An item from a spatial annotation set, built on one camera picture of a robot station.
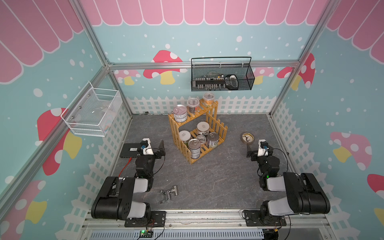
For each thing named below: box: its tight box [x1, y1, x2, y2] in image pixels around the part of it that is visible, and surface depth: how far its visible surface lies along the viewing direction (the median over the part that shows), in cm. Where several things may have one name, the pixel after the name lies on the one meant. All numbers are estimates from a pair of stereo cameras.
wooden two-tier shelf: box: [168, 99, 228, 165], surface depth 96 cm
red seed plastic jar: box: [187, 97, 200, 114], surface depth 82 cm
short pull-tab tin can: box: [206, 132, 219, 149], surface depth 96 cm
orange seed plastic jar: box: [202, 92, 215, 107], surface depth 85 cm
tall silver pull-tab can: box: [188, 138, 201, 160], surface depth 89 cm
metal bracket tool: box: [160, 185, 179, 201], surface depth 83 cm
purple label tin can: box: [173, 104, 188, 123], surface depth 78 cm
